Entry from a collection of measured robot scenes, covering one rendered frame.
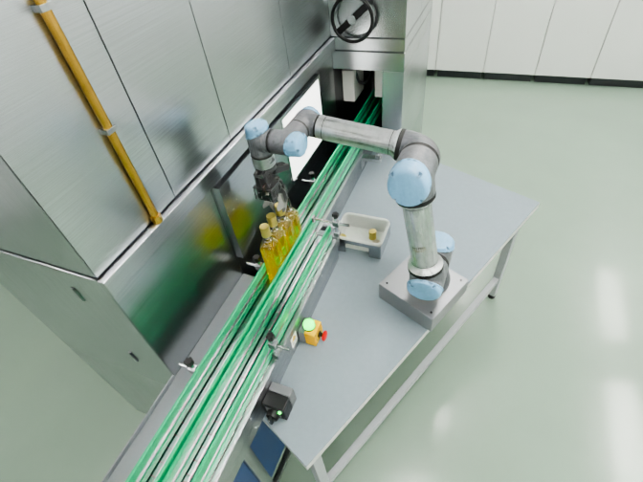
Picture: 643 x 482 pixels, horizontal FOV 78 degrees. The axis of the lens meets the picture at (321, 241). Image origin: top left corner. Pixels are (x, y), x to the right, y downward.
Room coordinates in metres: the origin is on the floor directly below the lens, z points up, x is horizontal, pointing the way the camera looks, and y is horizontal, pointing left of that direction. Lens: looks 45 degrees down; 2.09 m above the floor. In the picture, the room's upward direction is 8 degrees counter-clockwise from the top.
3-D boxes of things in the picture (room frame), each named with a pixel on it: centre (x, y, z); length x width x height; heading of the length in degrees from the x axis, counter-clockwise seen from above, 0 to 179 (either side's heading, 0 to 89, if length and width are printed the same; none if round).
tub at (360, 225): (1.30, -0.19, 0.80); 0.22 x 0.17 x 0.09; 63
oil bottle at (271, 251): (1.04, 0.19, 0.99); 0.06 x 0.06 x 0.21; 62
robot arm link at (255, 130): (1.13, 0.15, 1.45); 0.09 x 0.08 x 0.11; 61
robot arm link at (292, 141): (1.09, 0.05, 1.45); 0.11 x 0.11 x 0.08; 61
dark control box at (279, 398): (0.58, 0.22, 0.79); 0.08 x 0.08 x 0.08; 63
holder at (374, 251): (1.31, -0.17, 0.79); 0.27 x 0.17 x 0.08; 63
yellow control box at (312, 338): (0.83, 0.09, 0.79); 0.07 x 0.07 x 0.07; 63
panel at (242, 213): (1.49, 0.12, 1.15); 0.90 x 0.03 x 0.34; 153
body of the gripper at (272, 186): (1.12, 0.15, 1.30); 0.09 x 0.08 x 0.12; 151
